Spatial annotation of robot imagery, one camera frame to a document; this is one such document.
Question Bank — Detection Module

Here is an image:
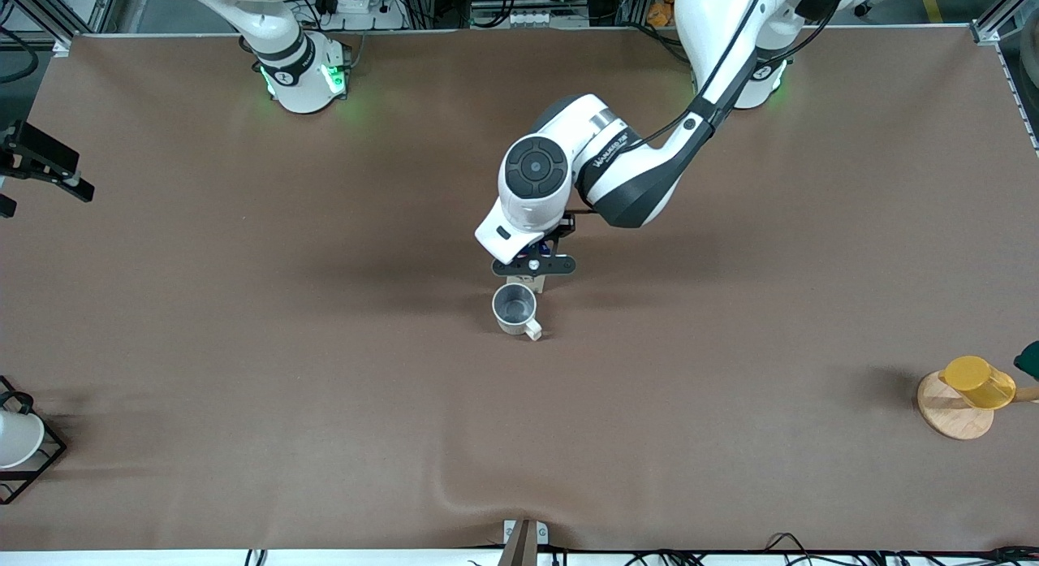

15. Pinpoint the white connector block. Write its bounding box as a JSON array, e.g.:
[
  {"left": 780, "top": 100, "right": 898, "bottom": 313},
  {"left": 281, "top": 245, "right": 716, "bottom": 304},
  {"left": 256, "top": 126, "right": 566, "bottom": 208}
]
[{"left": 470, "top": 4, "right": 591, "bottom": 29}]

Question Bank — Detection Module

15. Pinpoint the white power strip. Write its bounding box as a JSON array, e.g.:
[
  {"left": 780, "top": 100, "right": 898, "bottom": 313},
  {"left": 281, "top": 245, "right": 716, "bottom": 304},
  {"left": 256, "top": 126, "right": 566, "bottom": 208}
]
[{"left": 323, "top": 0, "right": 405, "bottom": 31}]

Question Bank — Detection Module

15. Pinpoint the yellow plastic cup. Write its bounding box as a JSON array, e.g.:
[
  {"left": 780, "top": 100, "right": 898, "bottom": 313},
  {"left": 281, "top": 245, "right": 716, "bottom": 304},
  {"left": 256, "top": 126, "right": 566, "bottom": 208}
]
[{"left": 938, "top": 355, "right": 1017, "bottom": 411}]

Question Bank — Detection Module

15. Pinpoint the aluminium frame profile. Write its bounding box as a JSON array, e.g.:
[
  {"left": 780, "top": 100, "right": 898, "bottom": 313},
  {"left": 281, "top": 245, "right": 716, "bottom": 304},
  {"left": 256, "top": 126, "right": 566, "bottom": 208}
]
[
  {"left": 969, "top": 0, "right": 1039, "bottom": 46},
  {"left": 0, "top": 0, "right": 124, "bottom": 59}
]

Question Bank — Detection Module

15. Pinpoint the grey white mug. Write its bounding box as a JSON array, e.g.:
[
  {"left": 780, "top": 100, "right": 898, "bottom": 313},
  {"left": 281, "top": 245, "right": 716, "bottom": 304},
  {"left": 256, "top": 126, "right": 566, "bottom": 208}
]
[{"left": 491, "top": 283, "right": 544, "bottom": 342}]

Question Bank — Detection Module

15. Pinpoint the metal bracket with post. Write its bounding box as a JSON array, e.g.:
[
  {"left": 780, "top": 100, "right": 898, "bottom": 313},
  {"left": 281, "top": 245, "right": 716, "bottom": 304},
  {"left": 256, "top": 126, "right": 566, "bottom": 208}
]
[{"left": 497, "top": 518, "right": 550, "bottom": 566}]

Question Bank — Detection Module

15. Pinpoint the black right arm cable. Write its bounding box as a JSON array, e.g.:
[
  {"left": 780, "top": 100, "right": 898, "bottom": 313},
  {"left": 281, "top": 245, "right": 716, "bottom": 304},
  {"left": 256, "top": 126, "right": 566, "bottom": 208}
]
[{"left": 0, "top": 25, "right": 39, "bottom": 85}]

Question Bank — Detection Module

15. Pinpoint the brown table mat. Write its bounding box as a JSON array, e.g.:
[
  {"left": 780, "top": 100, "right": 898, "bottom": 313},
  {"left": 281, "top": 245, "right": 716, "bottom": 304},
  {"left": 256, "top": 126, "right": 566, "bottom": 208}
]
[{"left": 0, "top": 26, "right": 1039, "bottom": 553}]

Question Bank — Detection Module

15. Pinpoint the wooden cup stand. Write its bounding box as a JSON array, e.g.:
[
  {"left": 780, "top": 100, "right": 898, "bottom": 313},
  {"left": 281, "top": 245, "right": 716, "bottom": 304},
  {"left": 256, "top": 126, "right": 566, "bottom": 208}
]
[{"left": 916, "top": 370, "right": 1039, "bottom": 442}]

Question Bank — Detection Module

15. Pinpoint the black wire rack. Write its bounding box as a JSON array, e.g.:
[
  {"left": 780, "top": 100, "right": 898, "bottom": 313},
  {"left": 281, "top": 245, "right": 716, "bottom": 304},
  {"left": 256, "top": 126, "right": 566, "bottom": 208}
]
[{"left": 0, "top": 376, "right": 68, "bottom": 505}]

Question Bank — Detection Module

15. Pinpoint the blue milk carton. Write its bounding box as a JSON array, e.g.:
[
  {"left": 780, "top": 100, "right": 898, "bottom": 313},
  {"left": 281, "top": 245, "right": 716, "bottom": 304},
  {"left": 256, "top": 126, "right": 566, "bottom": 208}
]
[{"left": 507, "top": 240, "right": 555, "bottom": 296}]

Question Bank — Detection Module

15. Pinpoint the white cup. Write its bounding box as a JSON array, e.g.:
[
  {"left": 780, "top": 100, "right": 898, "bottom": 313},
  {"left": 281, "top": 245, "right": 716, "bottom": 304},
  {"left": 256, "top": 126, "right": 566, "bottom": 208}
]
[{"left": 0, "top": 409, "right": 46, "bottom": 470}]

